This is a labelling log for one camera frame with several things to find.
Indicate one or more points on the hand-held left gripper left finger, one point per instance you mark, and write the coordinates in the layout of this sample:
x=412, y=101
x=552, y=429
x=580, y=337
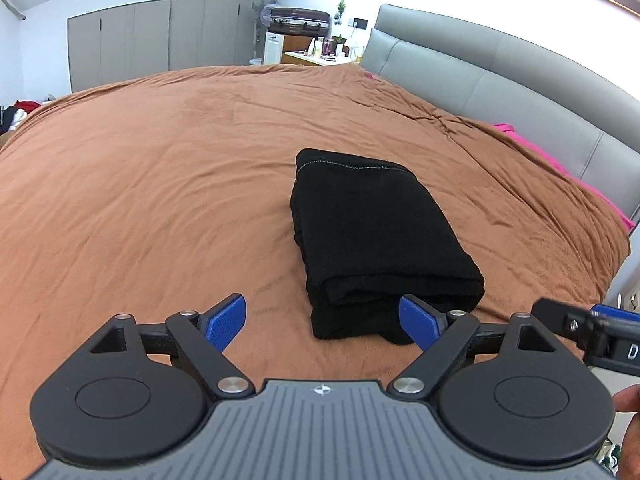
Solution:
x=227, y=320

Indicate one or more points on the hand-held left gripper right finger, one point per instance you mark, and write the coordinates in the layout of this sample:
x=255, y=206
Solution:
x=420, y=317

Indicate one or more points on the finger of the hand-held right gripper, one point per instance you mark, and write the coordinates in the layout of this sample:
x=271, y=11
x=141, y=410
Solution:
x=557, y=317

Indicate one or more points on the black pants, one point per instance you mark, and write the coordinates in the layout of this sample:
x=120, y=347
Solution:
x=370, y=220

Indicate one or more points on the person's right hand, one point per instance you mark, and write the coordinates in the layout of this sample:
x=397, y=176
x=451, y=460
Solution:
x=629, y=401

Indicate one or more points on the pink bed sheet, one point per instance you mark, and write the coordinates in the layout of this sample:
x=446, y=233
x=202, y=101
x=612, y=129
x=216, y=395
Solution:
x=600, y=185

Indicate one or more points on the brown blanket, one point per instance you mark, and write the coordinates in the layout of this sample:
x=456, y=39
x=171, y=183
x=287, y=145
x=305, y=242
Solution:
x=150, y=185

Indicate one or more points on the grey padded bed headboard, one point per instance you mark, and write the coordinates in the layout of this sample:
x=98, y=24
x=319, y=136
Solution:
x=500, y=75

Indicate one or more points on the white bedside table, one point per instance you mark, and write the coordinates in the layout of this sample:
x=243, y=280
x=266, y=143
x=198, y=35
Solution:
x=274, y=50

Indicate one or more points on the group of toiletry bottles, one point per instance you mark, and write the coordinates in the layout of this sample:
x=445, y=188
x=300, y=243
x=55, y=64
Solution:
x=325, y=47

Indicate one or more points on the pile of clothes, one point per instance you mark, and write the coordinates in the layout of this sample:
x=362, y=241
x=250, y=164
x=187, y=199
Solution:
x=20, y=110

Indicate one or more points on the grey wardrobe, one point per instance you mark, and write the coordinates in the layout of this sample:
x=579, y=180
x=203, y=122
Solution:
x=150, y=35

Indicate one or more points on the maroon suitcase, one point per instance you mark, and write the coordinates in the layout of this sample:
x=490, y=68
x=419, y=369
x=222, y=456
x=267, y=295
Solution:
x=297, y=20

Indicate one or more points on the white standing fan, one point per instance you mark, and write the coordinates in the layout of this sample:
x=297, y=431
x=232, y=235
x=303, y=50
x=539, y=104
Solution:
x=263, y=2

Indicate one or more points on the small green potted plant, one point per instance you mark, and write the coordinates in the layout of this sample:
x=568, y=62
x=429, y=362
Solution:
x=341, y=7

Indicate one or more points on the black wall socket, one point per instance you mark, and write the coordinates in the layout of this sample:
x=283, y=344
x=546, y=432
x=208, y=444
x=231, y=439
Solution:
x=359, y=23

